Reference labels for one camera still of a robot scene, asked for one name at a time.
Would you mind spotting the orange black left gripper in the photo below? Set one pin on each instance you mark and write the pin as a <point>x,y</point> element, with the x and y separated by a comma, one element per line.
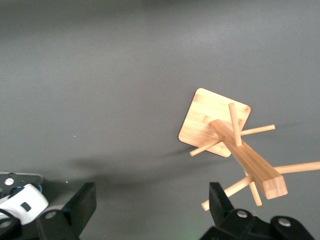
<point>23,178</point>

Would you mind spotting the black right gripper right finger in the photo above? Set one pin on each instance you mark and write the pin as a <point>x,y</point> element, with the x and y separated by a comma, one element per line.
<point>225,220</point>

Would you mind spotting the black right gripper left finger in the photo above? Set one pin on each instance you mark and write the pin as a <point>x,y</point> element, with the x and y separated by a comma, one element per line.
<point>75,212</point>

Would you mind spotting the wooden mug rack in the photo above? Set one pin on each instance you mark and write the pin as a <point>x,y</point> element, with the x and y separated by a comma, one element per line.
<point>200,117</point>

